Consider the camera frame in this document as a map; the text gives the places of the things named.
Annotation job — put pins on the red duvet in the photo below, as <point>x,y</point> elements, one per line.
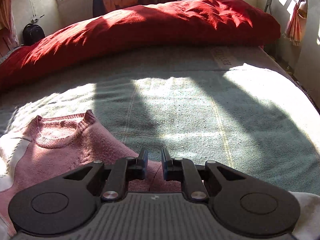
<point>189,22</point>

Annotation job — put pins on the black kettle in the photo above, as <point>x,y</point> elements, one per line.
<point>31,34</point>

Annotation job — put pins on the green plaid bed blanket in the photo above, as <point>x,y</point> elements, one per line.
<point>234,105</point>

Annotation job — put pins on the orange curtain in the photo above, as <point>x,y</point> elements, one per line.
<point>7,19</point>
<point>297,24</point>

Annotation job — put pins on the left orange curtain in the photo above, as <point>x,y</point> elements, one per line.
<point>7,19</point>

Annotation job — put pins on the pink and white sweater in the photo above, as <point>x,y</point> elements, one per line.
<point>48,147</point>

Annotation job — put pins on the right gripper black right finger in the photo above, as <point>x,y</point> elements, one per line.
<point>240,203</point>

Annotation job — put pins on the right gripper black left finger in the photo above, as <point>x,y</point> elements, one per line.
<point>66,202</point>

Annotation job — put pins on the right orange curtain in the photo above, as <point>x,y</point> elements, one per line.
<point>297,24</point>

